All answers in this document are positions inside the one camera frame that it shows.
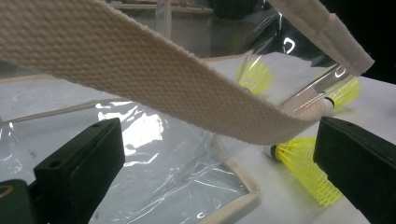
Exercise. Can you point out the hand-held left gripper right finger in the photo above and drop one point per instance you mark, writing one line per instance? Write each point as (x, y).
(364, 174)

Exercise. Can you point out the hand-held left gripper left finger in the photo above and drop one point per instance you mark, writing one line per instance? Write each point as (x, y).
(77, 174)

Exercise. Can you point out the clear plastic bag beige trim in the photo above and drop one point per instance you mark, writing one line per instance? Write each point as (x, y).
(124, 68)

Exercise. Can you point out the yellow shuttlecock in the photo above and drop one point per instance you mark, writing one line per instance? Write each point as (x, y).
(302, 161)
(347, 91)
(257, 77)

